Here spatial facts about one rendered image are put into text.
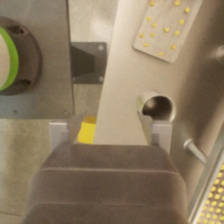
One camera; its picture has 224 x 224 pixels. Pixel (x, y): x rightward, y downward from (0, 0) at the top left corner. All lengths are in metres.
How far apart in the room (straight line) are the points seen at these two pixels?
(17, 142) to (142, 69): 1.38
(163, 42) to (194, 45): 0.08
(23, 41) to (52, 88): 0.10
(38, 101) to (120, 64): 0.23
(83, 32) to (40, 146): 1.00
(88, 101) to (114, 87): 0.86
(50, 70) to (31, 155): 1.34
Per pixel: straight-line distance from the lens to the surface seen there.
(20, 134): 1.60
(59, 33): 0.36
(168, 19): 0.49
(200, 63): 0.51
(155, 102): 0.48
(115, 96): 0.47
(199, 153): 0.51
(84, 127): 0.53
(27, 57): 0.34
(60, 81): 0.36
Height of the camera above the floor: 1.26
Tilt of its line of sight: 74 degrees down
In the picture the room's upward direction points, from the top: 174 degrees counter-clockwise
